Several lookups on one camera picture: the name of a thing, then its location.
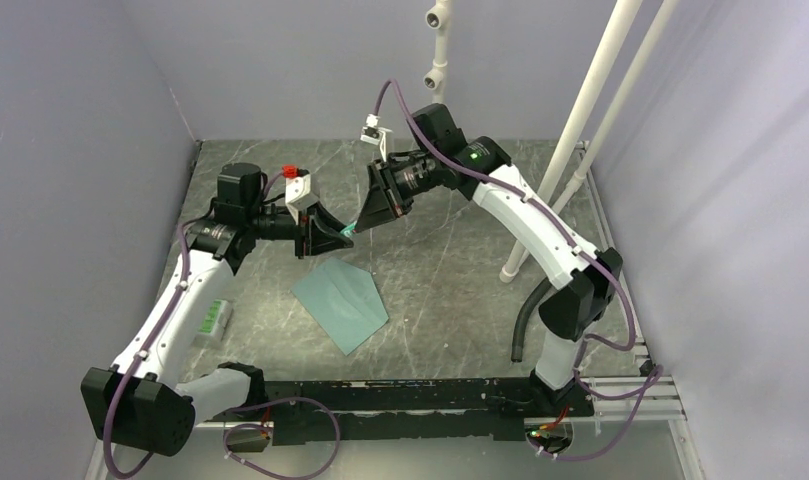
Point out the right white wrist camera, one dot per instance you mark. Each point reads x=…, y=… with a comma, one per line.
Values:
x=374, y=134

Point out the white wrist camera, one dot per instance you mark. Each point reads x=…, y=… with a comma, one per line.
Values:
x=301, y=191
x=374, y=134

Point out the black foam tube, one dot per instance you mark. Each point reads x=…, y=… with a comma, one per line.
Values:
x=523, y=317

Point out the green white glue stick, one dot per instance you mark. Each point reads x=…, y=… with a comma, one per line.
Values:
x=348, y=231

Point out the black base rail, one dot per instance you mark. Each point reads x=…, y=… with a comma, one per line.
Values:
x=498, y=408

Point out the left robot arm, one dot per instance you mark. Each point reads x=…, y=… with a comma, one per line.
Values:
x=139, y=400

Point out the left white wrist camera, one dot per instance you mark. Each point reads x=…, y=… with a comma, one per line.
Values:
x=301, y=191

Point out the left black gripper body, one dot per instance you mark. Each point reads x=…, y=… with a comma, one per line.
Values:
x=305, y=233

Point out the white pvc pipe frame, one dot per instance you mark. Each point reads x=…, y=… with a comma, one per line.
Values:
x=537, y=69

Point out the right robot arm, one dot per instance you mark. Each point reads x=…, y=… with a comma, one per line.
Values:
x=581, y=275

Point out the green label plastic box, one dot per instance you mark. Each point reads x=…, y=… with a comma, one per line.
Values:
x=216, y=320

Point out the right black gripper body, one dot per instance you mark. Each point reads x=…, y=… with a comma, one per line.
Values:
x=399, y=203

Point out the teal envelope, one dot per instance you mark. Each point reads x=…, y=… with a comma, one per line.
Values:
x=344, y=301

